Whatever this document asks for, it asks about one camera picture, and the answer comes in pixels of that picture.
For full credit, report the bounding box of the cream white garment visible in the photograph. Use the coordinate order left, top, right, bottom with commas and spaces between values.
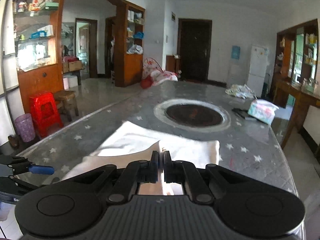
63, 121, 220, 180

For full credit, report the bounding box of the purple waste bin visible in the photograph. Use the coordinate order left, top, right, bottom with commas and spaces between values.
14, 113, 36, 142

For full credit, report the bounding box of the red plastic stool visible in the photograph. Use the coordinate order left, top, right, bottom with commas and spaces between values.
29, 92, 63, 137

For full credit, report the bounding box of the round induction cooktop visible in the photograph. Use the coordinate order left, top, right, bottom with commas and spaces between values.
153, 99, 231, 133

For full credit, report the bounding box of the small wooden stool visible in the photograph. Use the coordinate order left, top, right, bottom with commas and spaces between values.
53, 90, 79, 122

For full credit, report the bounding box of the polka dot play tent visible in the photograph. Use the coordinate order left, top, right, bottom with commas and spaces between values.
140, 58, 178, 89

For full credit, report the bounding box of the crumpled patterned cloth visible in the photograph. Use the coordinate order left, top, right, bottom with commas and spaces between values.
225, 84, 257, 99

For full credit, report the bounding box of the tissue pack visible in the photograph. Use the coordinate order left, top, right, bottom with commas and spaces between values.
247, 99, 279, 125

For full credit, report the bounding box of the water dispenser with blue bottle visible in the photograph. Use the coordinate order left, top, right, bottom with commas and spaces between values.
227, 46, 241, 87

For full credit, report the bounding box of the white refrigerator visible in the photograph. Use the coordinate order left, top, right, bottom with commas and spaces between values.
246, 45, 269, 98

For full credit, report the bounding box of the dark wooden door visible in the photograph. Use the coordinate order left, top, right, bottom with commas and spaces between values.
177, 18, 212, 82

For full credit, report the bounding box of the wooden sideboard shelf unit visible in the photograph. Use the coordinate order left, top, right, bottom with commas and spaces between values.
270, 20, 319, 148

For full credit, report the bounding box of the wooden shelf cabinet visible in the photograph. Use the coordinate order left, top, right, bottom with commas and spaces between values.
114, 1, 145, 87

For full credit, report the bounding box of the left wooden display cabinet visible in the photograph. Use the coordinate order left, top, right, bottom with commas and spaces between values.
0, 0, 67, 136

